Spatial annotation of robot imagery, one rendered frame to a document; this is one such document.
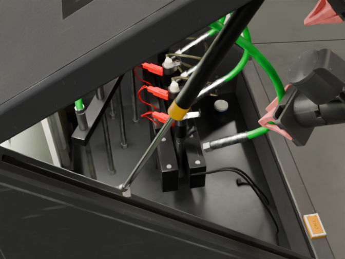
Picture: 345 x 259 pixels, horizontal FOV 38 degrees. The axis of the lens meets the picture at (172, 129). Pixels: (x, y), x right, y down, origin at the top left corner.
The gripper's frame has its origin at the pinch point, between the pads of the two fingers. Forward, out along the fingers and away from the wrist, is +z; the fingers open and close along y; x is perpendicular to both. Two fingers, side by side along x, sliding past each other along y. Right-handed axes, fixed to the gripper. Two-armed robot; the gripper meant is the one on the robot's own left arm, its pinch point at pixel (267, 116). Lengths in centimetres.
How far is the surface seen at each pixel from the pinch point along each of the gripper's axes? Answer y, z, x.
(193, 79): 20.2, -25.3, -24.8
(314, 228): 6.0, 6.7, 26.9
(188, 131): 2.0, 22.7, -1.4
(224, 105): -22, 45, 13
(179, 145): 4.4, 25.7, -0.1
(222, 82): -10.6, 19.2, -2.6
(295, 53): -135, 137, 77
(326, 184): -60, 92, 100
